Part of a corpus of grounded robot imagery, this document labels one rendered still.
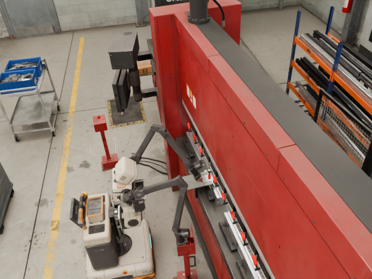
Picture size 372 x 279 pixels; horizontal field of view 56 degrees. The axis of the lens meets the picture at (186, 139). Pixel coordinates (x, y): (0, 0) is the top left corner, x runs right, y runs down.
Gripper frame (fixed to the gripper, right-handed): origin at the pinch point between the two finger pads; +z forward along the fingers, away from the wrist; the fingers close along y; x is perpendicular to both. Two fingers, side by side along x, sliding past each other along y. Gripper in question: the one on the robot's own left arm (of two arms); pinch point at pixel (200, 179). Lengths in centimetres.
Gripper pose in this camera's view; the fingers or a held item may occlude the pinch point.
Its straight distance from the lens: 337.3
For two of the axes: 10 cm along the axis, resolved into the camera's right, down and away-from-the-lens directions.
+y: -2.5, -5.9, 7.7
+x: -8.3, 5.4, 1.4
